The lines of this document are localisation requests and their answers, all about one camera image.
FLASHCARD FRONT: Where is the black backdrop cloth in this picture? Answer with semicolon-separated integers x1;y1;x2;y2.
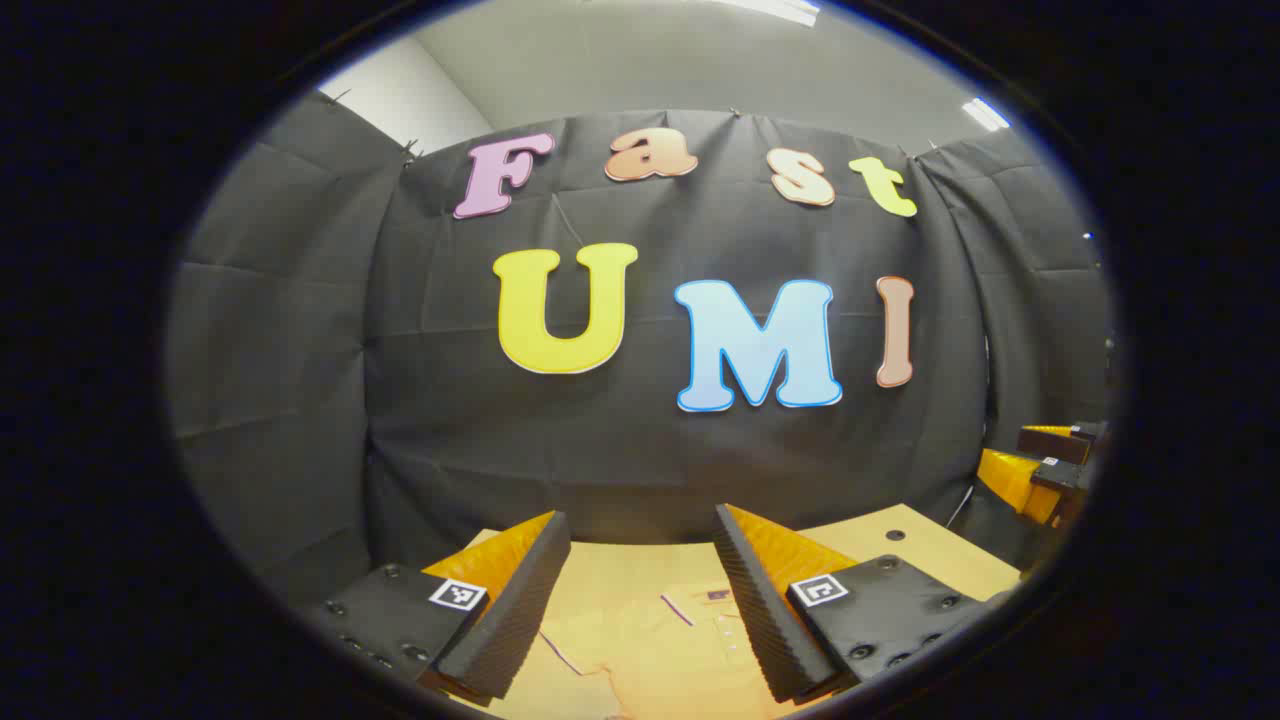
165;90;1116;611

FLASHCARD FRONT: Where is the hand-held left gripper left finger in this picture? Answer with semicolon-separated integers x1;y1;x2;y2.
300;510;573;707

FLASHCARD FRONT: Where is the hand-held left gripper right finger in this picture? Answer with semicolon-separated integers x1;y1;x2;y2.
711;503;1016;706

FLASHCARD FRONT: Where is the orange T-shirt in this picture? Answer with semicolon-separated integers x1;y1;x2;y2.
538;583;793;720

